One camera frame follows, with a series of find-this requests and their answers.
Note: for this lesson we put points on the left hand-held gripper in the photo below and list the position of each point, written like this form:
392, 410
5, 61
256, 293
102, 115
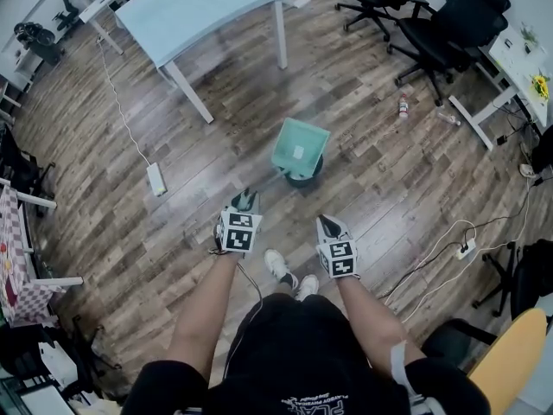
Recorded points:
239, 231

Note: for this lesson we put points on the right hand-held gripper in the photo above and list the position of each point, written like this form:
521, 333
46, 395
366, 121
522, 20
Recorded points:
341, 259

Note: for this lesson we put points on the black round trash bin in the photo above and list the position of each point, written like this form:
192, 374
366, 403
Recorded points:
302, 181

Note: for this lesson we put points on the green dustpan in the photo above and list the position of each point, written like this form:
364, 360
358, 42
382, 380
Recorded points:
302, 136

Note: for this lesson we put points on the person's left forearm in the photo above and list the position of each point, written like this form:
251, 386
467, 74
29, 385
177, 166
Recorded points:
198, 314

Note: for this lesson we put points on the person's right forearm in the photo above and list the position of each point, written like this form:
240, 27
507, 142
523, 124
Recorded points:
371, 318

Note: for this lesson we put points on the person's right white sneaker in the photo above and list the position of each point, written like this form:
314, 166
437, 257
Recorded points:
307, 287

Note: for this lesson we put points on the person's white sneaker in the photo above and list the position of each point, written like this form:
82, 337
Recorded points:
278, 264
307, 287

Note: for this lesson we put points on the person's left white sneaker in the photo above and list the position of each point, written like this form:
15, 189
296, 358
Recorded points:
278, 264

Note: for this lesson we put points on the person's black shorts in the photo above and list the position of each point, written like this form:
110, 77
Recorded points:
298, 340

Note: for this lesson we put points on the white power strip with plugs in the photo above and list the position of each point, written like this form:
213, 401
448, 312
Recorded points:
466, 249

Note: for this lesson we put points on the red label bottle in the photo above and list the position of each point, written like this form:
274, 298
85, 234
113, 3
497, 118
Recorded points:
403, 107

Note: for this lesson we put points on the clear plastic bottle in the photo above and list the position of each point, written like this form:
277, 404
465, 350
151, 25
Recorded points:
449, 119

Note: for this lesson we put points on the person's black t-shirt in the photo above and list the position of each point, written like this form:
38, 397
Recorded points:
302, 400

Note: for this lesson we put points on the black swivel chair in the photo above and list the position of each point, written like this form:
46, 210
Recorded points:
527, 275

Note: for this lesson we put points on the light blue top table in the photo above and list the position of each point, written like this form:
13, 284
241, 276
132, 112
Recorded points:
194, 11

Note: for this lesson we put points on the yellow wooden chair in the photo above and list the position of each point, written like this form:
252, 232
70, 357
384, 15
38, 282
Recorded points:
505, 361

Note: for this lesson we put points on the black bag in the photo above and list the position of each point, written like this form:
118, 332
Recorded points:
543, 149

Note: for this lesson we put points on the pink checkered tablecloth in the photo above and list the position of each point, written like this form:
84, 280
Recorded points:
15, 249

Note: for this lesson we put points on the white standing desk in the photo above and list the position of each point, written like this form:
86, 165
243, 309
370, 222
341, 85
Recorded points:
514, 63

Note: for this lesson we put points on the sunflower bouquet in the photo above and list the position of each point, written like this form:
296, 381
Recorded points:
540, 85

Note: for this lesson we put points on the small black office chair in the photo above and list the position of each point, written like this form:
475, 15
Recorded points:
65, 13

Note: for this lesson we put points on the black equipment pile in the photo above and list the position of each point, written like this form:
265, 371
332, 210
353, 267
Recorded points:
36, 41

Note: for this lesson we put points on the green plant in white vase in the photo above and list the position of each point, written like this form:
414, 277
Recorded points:
529, 37

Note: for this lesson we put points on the white table frame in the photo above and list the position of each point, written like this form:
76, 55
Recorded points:
39, 199

